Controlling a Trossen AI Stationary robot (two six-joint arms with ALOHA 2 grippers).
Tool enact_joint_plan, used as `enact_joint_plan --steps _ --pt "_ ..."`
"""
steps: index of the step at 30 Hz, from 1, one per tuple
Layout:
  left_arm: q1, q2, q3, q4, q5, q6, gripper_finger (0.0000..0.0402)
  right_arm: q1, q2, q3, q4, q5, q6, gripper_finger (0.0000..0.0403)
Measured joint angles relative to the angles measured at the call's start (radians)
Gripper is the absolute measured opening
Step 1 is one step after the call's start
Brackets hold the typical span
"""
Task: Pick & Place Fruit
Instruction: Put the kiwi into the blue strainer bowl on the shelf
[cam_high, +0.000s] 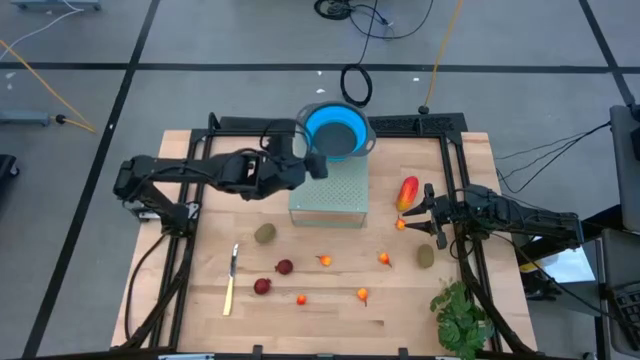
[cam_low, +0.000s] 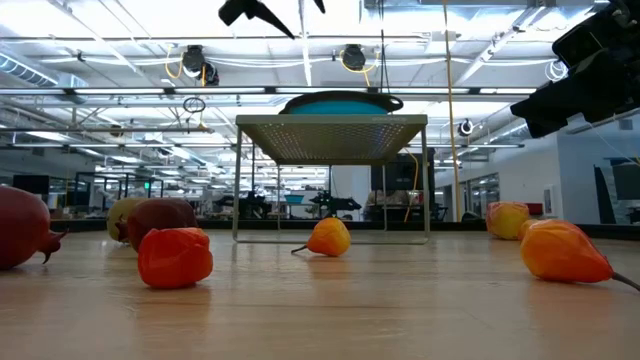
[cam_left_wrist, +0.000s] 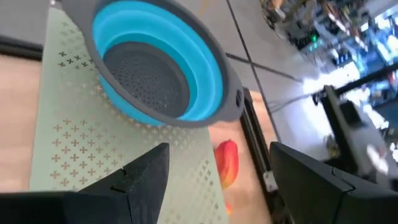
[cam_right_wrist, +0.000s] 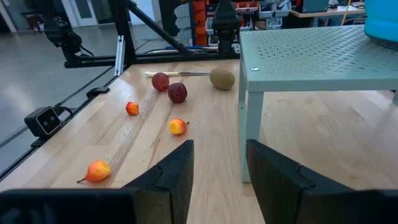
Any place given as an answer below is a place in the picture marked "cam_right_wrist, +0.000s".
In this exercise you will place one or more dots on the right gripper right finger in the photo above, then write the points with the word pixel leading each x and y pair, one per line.
pixel 273 186

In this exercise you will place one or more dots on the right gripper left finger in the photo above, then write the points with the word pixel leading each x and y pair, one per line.
pixel 174 186

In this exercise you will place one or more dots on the dark red toy pomegranate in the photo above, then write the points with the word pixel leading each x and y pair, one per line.
pixel 177 93
pixel 160 82

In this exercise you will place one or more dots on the brown toy kiwi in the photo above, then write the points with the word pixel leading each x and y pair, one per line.
pixel 222 79

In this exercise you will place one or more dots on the blue collapsible bowl grey rim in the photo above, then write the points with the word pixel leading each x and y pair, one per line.
pixel 382 18

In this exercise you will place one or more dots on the small red-orange toy fruit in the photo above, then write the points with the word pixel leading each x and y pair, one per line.
pixel 132 109

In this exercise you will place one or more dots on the small yellow-red toy pear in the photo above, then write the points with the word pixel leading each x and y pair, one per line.
pixel 98 171
pixel 177 126

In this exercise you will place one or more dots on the pale green perforated metal shelf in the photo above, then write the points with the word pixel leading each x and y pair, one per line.
pixel 311 53

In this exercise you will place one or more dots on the parts shelf with orange bins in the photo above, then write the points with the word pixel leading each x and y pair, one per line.
pixel 200 31

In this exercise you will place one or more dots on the wooden top workbench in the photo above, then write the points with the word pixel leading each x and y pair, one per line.
pixel 326 12

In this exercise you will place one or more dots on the teal box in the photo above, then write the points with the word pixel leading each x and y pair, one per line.
pixel 315 5

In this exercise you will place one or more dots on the black mounted device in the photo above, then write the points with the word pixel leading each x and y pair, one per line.
pixel 62 34

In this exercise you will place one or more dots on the black table edge bracket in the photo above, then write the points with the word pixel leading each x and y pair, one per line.
pixel 98 91

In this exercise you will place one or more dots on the black table-level camera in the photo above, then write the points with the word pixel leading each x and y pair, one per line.
pixel 43 123

